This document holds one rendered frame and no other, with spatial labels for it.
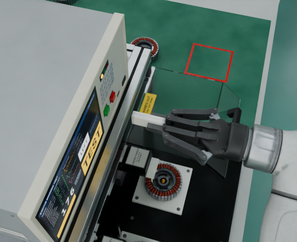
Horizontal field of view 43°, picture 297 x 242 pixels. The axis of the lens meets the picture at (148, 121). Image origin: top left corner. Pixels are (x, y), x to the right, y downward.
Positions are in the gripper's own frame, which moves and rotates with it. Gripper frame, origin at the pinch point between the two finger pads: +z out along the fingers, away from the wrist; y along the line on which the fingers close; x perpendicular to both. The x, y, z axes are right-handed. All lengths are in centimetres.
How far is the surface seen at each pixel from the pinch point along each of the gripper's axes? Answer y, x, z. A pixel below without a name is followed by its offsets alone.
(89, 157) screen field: -10.6, -1.7, 9.4
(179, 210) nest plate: -3.0, -39.9, -10.1
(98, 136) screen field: -5.3, -1.8, 9.4
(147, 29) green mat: 68, -43, 20
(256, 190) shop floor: 46, -118, -45
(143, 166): 1.3, -26.0, 1.7
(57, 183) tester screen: -21.0, 9.0, 9.4
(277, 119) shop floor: 92, -118, -51
